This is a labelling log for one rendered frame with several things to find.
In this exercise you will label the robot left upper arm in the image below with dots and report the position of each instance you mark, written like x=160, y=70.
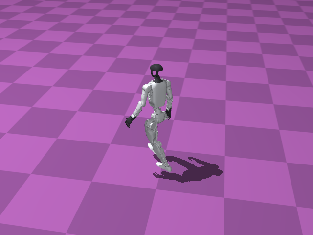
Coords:
x=145, y=90

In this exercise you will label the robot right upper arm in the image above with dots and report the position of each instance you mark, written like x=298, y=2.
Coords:
x=169, y=90

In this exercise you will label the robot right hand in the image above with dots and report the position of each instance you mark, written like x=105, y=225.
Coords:
x=168, y=113

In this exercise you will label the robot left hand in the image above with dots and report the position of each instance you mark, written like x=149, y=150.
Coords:
x=129, y=121

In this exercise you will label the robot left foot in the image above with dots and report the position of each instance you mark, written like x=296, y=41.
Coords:
x=161, y=165

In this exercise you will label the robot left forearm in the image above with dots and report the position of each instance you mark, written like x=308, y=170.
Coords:
x=137, y=110

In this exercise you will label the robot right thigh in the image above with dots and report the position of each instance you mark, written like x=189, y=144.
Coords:
x=166, y=117

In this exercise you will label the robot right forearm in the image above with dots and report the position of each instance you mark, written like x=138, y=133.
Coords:
x=169, y=104

